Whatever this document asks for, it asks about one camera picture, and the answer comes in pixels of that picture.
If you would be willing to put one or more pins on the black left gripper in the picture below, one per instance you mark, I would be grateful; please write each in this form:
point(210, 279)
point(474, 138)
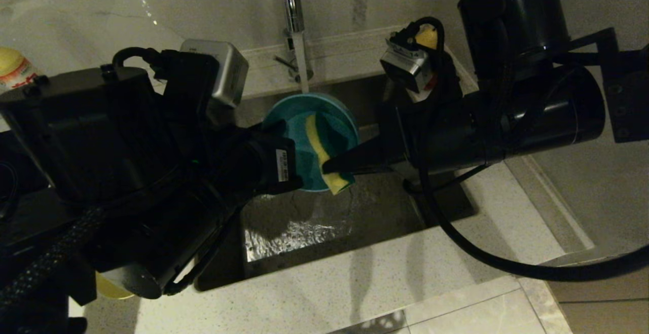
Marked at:
point(243, 161)

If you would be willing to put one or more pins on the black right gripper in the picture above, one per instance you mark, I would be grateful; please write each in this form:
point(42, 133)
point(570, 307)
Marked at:
point(446, 131)

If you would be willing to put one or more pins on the blue plastic bowl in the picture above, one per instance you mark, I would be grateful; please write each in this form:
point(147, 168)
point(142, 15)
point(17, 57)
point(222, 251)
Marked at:
point(339, 131)

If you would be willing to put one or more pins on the green and yellow sponge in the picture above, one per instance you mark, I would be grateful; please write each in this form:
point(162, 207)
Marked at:
point(317, 136)

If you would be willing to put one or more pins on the dish soap bottle orange label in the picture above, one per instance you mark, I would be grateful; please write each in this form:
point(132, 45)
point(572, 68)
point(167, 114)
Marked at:
point(15, 68)

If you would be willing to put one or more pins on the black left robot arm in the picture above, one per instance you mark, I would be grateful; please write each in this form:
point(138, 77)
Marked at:
point(101, 146)

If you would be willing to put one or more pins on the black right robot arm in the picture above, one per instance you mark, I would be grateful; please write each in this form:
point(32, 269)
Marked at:
point(547, 70)

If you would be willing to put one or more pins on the stainless steel sink basin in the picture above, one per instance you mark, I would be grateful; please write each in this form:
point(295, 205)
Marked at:
point(304, 222)

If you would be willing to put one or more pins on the running water stream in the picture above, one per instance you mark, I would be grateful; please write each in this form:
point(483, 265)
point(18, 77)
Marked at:
point(302, 65)

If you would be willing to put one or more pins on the yellow pear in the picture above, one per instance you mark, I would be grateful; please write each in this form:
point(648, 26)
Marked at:
point(428, 35)

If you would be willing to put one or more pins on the yellow plastic bowl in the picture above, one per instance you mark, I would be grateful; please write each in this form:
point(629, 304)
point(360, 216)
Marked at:
point(114, 288)

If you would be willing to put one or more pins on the wood tone cabinet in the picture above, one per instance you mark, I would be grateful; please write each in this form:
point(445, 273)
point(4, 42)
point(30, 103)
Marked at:
point(608, 308)

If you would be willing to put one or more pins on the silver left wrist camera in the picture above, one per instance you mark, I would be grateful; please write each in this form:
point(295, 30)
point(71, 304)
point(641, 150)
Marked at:
point(223, 70)

